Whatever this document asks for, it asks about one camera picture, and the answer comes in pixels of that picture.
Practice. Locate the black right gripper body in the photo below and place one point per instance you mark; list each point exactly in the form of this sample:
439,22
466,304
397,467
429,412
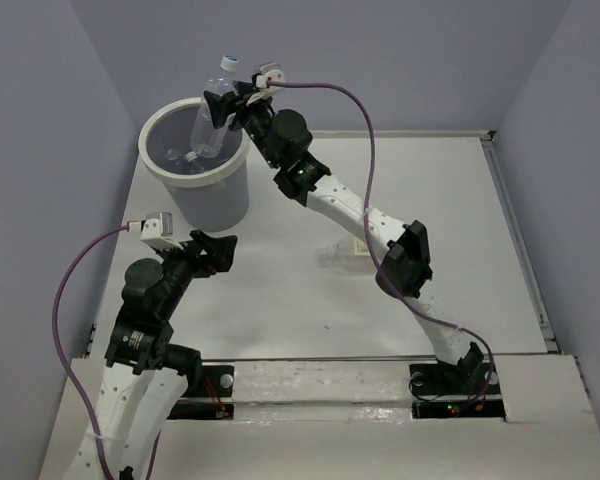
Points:
256,122

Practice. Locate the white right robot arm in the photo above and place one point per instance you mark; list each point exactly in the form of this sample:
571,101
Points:
399,251

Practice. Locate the clear crushed bottle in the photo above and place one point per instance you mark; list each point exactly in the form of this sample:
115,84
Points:
206,140

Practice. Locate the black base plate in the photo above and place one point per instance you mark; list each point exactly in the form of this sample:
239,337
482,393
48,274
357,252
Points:
211,399
441,392

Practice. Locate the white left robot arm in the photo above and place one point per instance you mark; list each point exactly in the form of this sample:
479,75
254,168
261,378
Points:
145,374

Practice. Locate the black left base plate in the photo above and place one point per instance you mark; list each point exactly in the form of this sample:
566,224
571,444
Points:
211,399

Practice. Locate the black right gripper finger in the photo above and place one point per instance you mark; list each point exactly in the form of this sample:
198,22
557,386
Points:
220,107
243,90

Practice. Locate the clear unlabelled bottle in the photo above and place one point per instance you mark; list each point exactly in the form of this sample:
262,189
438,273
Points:
192,164

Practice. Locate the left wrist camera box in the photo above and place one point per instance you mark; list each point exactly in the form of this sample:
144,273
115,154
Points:
156,231

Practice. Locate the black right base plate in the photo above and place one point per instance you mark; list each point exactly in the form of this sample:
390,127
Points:
441,392

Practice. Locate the clear bottle cream label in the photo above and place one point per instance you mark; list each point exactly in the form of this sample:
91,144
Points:
348,256

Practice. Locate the white round plastic bin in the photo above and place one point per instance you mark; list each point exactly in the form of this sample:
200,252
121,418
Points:
213,201

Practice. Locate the blue label bottle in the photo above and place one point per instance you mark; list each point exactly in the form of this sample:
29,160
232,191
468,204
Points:
173,159

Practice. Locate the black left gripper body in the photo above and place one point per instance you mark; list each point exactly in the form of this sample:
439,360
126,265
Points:
182,266

